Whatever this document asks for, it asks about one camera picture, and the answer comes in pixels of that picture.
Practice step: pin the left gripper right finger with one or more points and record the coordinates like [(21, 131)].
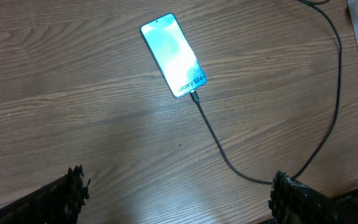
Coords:
[(294, 202)]

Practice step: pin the Samsung Galaxy smartphone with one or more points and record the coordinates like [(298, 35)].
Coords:
[(173, 55)]

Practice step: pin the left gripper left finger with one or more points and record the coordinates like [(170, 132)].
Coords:
[(60, 201)]

